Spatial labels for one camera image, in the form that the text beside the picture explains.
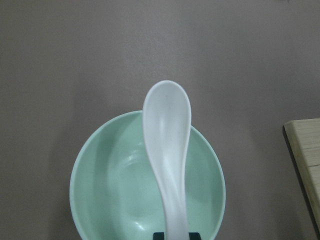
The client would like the white plastic spoon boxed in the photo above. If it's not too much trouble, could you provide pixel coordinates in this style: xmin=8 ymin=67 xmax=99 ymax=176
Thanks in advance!
xmin=142 ymin=80 xmax=192 ymax=240

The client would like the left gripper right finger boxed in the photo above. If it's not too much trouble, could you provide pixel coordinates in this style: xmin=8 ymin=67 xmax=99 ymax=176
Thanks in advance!
xmin=188 ymin=232 xmax=201 ymax=240

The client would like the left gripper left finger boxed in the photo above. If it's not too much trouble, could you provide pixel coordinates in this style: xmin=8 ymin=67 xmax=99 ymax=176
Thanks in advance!
xmin=152 ymin=232 xmax=166 ymax=240

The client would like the bamboo cutting board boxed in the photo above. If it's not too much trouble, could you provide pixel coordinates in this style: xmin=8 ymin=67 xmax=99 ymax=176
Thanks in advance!
xmin=284 ymin=118 xmax=320 ymax=230

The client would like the mint green bowl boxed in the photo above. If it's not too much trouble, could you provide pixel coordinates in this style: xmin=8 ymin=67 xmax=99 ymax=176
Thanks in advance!
xmin=69 ymin=111 xmax=226 ymax=240

